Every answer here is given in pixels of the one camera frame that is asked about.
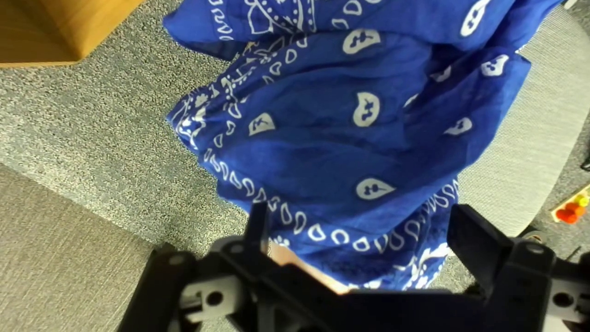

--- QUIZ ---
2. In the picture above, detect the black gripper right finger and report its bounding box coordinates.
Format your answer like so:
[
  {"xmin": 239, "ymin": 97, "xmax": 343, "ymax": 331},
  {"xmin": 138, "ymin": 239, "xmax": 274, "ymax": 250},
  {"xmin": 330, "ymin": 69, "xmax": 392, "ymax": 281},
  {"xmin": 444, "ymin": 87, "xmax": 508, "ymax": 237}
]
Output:
[{"xmin": 446, "ymin": 204, "xmax": 516, "ymax": 292}]

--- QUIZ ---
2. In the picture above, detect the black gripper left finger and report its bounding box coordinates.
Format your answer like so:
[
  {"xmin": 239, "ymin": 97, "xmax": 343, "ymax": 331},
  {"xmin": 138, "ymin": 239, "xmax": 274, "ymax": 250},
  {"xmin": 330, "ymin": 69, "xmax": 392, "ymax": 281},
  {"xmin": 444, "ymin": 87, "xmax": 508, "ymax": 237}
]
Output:
[{"xmin": 243, "ymin": 200, "xmax": 272, "ymax": 261}]

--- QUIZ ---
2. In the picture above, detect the blue paisley bandana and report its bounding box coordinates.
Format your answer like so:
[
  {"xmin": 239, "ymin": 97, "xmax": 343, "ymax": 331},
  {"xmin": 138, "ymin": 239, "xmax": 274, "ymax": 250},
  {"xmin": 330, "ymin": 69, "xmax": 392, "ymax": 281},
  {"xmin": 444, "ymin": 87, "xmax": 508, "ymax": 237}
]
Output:
[{"xmin": 160, "ymin": 0, "xmax": 562, "ymax": 296}]

